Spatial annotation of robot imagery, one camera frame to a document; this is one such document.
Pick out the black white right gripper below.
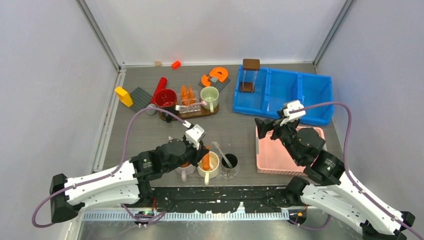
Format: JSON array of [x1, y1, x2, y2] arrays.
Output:
[[253, 110, 302, 164]]

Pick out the clear glass toothbrush holder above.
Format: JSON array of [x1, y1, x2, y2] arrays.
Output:
[[177, 90, 202, 114]]

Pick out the lilac translucent mug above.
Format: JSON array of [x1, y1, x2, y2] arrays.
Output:
[[175, 164, 197, 182]]

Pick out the cream yellow mug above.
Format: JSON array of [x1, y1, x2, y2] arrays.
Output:
[[197, 151, 221, 186]]

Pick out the light green mug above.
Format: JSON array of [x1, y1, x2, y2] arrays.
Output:
[[200, 86, 220, 113]]

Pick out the beige grey toothbrush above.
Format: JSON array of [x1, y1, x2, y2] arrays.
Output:
[[211, 141, 233, 169]]

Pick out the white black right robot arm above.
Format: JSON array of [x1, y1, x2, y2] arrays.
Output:
[[255, 100, 415, 240]]

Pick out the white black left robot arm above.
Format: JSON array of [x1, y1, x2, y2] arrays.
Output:
[[49, 124, 209, 223]]

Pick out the brown oval wooden tray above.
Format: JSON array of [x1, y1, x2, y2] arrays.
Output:
[[176, 106, 219, 120]]

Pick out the pink plastic basket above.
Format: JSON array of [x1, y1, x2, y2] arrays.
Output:
[[256, 126, 326, 177]]

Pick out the blue plastic organizer bin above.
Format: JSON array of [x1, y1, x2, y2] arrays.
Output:
[[232, 67, 333, 119]]

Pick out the red glitter toy microphone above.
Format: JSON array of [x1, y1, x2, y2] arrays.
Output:
[[147, 77, 168, 108]]

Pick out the clear holder with brown lid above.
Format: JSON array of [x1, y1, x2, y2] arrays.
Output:
[[239, 58, 261, 93]]

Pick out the grey baseplate with orange track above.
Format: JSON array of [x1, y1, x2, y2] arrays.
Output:
[[199, 66, 230, 92]]

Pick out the dark grey studded baseplate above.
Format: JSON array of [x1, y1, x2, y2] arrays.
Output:
[[129, 87, 153, 113]]

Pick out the small red block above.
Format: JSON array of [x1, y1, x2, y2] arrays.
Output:
[[171, 60, 181, 70]]

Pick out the yellow toy block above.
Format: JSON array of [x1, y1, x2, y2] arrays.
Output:
[[114, 86, 134, 108]]

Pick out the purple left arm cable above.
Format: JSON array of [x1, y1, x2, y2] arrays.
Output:
[[31, 106, 193, 229]]

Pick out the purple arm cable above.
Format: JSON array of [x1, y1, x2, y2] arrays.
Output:
[[31, 106, 193, 229], [288, 101, 424, 240]]

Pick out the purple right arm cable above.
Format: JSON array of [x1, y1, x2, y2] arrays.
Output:
[[288, 101, 424, 240]]

